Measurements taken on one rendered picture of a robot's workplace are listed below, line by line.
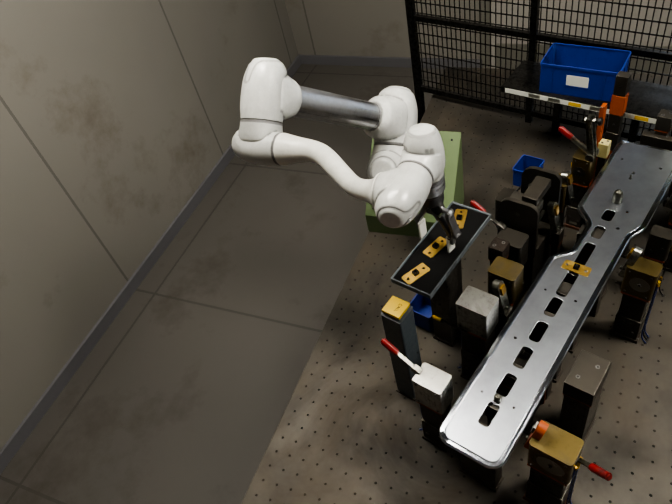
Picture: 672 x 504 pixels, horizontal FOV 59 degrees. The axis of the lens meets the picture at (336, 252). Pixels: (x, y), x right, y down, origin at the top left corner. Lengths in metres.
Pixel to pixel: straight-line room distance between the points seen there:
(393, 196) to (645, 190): 1.09
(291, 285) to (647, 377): 1.96
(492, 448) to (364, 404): 0.58
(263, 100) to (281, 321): 1.67
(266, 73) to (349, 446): 1.20
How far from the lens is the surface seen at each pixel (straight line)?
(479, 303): 1.76
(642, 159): 2.41
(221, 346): 3.28
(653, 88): 2.72
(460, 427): 1.68
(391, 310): 1.70
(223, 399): 3.10
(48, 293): 3.37
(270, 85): 1.85
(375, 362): 2.15
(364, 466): 1.99
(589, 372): 1.75
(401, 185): 1.46
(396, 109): 2.21
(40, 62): 3.24
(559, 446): 1.60
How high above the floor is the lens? 2.51
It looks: 46 degrees down
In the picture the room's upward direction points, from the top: 16 degrees counter-clockwise
